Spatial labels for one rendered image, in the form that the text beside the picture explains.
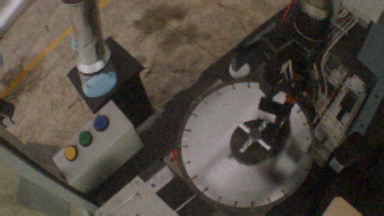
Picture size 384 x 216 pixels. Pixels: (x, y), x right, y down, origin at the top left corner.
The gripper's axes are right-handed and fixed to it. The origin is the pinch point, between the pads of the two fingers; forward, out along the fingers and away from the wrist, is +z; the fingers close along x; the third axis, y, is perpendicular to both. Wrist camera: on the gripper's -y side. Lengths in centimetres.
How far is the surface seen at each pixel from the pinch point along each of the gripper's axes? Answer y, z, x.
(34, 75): 86, 91, -79
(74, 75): -12.6, 16.2, -30.9
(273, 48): -81, -34, -6
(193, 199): -65, 16, 9
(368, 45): -102, -36, -10
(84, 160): -35.2, 1.3, 6.5
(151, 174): -52, 16, 3
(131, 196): -51, 1, 14
